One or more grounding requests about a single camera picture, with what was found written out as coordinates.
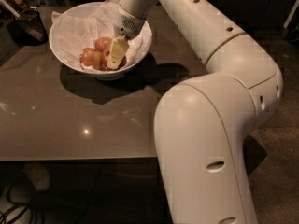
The red apple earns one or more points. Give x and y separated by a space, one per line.
104 61
103 43
91 57

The red apple back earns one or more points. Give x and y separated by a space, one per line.
103 43

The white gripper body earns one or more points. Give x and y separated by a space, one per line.
127 24

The patterned bag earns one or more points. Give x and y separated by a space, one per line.
17 8

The white shoe under table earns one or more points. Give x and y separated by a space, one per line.
38 175

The white crumpled paper liner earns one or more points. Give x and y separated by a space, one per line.
74 31

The white ceramic bowl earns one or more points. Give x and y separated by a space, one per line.
137 52

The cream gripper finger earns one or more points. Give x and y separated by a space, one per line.
118 49

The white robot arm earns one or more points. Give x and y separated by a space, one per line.
201 123

